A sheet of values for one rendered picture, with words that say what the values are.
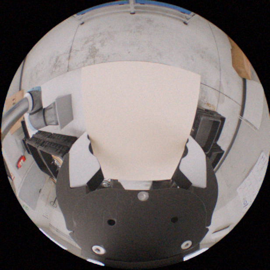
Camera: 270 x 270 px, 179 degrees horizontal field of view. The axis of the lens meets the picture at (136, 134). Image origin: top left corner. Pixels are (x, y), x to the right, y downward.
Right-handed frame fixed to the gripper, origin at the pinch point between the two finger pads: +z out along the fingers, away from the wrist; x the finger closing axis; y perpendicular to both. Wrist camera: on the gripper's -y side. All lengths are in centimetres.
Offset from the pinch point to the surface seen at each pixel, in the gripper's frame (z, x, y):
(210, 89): 110, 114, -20
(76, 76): 40, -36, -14
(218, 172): 89, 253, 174
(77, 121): 40, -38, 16
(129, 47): 111, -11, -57
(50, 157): 25, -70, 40
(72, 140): 34, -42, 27
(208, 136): 60, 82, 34
